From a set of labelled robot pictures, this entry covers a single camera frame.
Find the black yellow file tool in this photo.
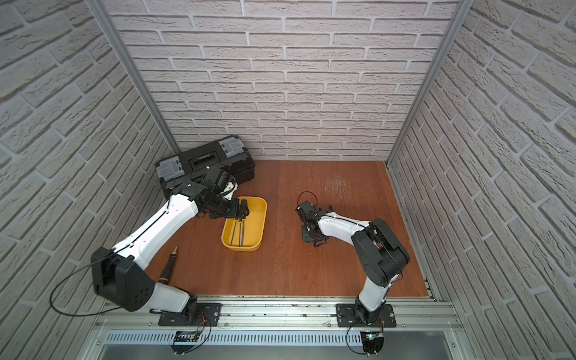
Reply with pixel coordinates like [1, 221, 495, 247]
[238, 219, 245, 247]
[229, 219, 239, 247]

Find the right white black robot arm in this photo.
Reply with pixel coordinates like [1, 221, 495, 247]
[295, 201, 410, 324]

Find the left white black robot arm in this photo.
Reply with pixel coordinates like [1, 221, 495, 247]
[91, 166, 249, 313]

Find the yellow plastic storage tray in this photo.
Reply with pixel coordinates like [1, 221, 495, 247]
[221, 196, 268, 252]

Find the black plastic toolbox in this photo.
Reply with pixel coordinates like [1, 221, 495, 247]
[155, 135, 255, 200]

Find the black orange screwdriver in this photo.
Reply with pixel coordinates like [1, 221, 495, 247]
[158, 247, 178, 284]

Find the right controller board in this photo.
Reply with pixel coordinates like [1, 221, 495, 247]
[360, 331, 385, 356]

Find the controller board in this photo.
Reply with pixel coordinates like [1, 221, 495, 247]
[171, 331, 203, 355]
[360, 331, 385, 356]

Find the left controller board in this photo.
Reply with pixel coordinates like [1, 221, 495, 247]
[171, 331, 203, 355]

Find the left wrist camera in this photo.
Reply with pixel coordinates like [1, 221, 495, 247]
[220, 178, 238, 200]

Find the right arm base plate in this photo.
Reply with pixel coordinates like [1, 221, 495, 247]
[335, 303, 397, 329]

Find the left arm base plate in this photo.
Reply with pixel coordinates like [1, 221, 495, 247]
[158, 301, 223, 327]

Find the aluminium mounting rail frame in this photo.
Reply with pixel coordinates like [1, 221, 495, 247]
[78, 295, 473, 359]

